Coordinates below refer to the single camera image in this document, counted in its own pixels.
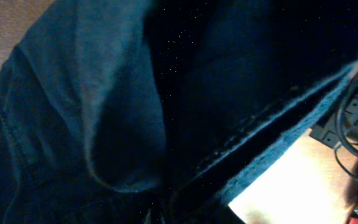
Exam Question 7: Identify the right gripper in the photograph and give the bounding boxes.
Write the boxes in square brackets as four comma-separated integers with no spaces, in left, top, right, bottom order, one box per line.
[308,77,358,162]

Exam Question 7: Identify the navy blue shorts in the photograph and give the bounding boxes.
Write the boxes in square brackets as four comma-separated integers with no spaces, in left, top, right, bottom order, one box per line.
[0,0,358,223]

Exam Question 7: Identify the right camera cable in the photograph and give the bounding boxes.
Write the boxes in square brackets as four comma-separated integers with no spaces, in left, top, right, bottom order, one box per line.
[333,49,358,189]

